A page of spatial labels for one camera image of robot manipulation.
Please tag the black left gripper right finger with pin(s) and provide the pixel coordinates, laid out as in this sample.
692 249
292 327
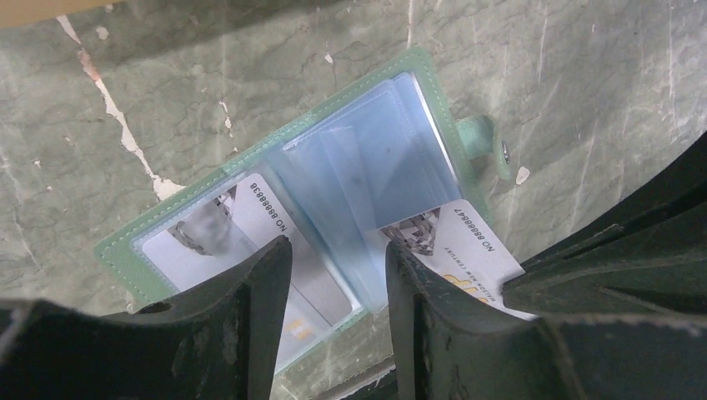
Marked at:
449 345

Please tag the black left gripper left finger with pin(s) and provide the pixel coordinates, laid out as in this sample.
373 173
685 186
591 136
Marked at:
217 340

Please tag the yellow oval tray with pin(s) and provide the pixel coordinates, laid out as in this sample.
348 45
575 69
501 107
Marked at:
16 13

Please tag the mint green card holder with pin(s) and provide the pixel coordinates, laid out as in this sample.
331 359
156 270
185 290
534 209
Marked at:
382 150

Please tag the silver VIP credit card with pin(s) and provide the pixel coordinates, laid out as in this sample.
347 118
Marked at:
220 230

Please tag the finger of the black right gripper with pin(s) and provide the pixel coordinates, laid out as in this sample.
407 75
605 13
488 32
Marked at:
647 254

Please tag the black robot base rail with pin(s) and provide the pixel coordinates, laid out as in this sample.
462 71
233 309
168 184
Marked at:
370 385

